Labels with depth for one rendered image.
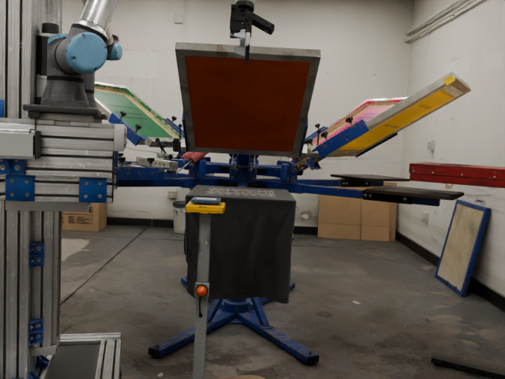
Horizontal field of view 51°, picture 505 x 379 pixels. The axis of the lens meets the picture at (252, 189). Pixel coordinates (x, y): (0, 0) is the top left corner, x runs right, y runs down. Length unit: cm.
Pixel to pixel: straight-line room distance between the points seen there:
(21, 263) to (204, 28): 520
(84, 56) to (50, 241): 75
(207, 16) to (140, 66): 103
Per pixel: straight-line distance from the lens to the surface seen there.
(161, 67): 690
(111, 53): 261
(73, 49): 172
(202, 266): 190
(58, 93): 184
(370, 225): 689
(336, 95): 688
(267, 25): 206
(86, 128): 183
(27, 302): 214
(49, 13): 247
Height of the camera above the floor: 119
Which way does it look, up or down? 5 degrees down
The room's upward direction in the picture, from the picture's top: 3 degrees clockwise
